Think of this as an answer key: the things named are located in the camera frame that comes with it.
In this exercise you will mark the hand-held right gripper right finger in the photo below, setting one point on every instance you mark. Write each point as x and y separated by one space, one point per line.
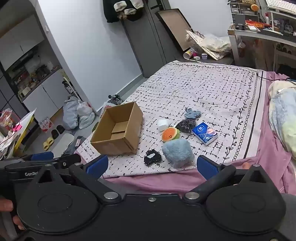
206 165

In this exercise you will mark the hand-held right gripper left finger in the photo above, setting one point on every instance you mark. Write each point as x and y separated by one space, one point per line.
97 164

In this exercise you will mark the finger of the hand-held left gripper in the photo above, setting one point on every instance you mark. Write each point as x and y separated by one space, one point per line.
69 159
42 155

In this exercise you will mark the blue tissue pack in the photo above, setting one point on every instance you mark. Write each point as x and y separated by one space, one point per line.
204 134

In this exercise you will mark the light blue fluffy plush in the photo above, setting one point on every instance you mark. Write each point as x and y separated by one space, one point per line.
177 151

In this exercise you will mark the brown cardboard box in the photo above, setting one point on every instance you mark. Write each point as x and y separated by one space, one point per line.
120 136

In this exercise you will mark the dark mesh pouch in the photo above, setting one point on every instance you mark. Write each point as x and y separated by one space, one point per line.
186 126

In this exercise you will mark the orange melon slice toy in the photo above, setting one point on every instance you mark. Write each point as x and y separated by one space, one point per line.
170 134

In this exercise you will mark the blue denim patch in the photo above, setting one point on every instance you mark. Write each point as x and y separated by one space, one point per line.
192 114

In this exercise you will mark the black lace scrunchie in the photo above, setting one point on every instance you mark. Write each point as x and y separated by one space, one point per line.
152 157

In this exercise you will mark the white soft sponge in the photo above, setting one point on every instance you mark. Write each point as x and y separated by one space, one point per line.
163 124

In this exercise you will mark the person's left hand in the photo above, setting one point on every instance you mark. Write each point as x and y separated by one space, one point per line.
5 205

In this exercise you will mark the yellow slippers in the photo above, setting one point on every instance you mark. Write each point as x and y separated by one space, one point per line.
48 143

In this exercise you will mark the white flat board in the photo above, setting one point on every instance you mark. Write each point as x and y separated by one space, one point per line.
63 144

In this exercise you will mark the black slippers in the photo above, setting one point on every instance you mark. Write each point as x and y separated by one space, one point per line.
57 132

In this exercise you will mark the pack of drink bottles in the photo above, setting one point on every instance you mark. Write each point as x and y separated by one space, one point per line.
45 124

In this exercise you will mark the grey plastic bag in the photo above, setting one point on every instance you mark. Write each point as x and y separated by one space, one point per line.
70 113

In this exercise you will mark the white plastic bag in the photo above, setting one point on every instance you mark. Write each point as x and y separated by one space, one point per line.
85 114
216 42

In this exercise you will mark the red white box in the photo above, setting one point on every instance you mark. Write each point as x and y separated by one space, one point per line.
105 110

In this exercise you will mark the white black printed blanket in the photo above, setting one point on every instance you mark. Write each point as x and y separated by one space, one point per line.
208 92

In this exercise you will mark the small pale box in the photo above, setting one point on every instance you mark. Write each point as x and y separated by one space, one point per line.
204 56

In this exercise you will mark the paper cup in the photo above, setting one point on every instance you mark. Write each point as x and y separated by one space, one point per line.
188 53

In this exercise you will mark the patterned tote bag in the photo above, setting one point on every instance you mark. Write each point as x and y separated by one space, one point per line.
208 49

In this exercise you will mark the grey door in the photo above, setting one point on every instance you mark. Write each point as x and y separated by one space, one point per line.
148 39

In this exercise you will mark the white desk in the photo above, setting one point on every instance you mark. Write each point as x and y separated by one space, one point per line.
254 34

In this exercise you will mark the black framed board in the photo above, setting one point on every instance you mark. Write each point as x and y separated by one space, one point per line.
173 27

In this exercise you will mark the dark hanging jacket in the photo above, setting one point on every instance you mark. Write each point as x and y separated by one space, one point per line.
111 11

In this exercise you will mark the grey desk organizer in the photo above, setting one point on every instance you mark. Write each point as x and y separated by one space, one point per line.
242 10

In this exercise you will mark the beige hanging cloth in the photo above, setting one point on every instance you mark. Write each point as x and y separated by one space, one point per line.
121 5

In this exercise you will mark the orange plush ball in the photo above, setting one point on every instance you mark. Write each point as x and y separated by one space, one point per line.
254 7

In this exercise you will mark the white desk shelf riser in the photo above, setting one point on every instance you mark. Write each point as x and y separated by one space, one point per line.
283 16

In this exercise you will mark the white keyboard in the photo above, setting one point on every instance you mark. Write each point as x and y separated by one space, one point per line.
281 5

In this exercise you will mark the white wall cabinets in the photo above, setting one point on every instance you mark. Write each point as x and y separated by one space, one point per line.
27 69

